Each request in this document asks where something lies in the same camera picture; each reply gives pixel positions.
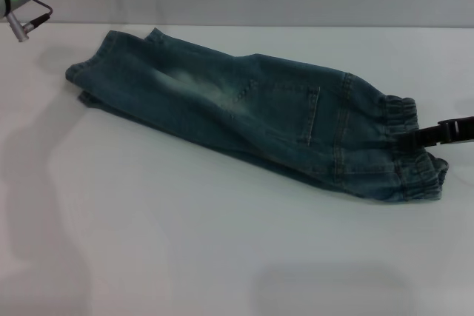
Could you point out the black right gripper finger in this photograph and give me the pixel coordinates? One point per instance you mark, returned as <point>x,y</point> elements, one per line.
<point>418,139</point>
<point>461,141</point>

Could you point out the blue denim shorts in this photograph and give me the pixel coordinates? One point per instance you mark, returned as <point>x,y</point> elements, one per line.
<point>259,120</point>

